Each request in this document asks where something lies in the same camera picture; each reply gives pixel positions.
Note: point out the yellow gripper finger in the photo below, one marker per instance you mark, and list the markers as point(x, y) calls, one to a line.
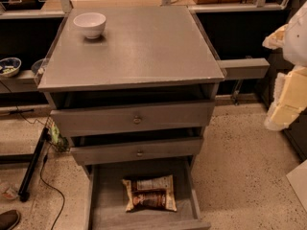
point(276, 39)
point(289, 99)

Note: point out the brown chip bag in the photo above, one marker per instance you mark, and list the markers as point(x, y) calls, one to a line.
point(156, 193)

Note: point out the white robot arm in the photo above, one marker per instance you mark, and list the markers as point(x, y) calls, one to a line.
point(295, 39)

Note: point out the grey middle drawer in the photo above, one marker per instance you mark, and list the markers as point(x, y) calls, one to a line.
point(136, 151)

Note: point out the grey drawer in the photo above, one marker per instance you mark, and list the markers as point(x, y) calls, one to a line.
point(108, 197)
point(136, 151)
point(131, 118)

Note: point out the grey drawer cabinet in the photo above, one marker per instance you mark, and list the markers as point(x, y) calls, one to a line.
point(146, 55)

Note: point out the grey top drawer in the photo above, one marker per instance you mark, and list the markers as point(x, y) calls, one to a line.
point(131, 118)

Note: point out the grey bottom drawer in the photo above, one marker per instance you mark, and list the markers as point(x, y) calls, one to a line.
point(108, 197)

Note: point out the white floor panel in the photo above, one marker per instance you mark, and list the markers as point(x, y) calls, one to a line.
point(298, 180)

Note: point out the white ceramic bowl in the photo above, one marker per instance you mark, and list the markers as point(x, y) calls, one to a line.
point(90, 24)

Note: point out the small clear bowl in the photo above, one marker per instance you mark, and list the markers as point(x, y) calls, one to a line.
point(38, 68)

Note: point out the green packaged item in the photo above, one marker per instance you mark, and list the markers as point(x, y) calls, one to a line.
point(59, 142)

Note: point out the blue patterned bowl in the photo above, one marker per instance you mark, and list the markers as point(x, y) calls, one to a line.
point(9, 66)

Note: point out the black metal stand leg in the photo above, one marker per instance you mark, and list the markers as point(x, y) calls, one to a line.
point(23, 190)

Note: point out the dark shoe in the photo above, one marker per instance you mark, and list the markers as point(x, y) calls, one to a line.
point(9, 219)

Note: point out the grey side rail beam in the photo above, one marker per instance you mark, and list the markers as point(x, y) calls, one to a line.
point(244, 69)

